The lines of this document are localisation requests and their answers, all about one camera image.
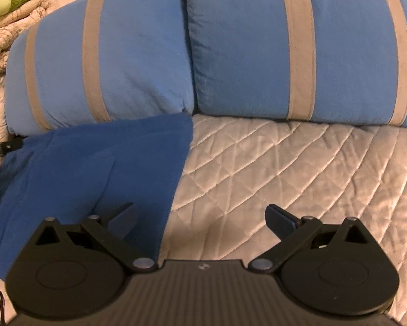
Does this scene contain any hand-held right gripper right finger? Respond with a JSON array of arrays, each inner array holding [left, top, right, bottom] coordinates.
[[250, 204, 373, 274]]

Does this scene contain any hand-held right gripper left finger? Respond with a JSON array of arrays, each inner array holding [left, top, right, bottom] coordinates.
[[34, 202, 155, 273]]

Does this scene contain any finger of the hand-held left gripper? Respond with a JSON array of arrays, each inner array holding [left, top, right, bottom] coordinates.
[[0, 138, 24, 162]]

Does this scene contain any blue hoodie with navy hood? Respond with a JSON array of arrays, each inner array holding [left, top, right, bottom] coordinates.
[[0, 113, 195, 281]]

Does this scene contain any grey quilted bed cover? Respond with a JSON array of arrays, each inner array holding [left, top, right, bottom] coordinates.
[[0, 75, 407, 326]]

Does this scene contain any stack of folded blankets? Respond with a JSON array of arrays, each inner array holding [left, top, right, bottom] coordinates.
[[0, 0, 60, 76]]

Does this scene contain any blue pillow with grey stripes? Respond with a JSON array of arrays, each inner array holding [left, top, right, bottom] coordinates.
[[185, 0, 407, 130], [5, 0, 195, 138]]

